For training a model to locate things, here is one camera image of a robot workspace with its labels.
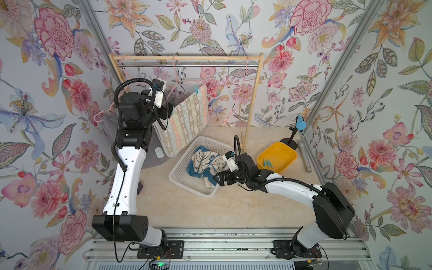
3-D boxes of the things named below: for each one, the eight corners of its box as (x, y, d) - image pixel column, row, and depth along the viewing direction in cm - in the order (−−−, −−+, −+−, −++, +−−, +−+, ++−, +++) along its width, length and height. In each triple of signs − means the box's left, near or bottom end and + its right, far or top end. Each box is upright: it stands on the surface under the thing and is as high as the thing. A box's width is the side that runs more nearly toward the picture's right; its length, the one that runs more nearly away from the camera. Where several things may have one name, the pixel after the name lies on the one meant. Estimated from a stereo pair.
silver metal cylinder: (306, 172, 102) (308, 169, 100) (299, 145, 116) (301, 141, 113) (309, 172, 102) (312, 170, 100) (302, 145, 116) (304, 142, 113)
